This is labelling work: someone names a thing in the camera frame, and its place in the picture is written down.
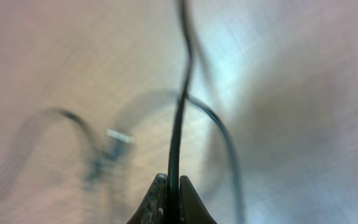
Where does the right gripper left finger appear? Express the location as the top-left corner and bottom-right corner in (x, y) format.
(127, 173), (167, 224)

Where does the black usb cable long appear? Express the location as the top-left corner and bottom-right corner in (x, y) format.
(0, 0), (247, 224)

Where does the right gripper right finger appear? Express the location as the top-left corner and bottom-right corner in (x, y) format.
(180, 175), (217, 224)

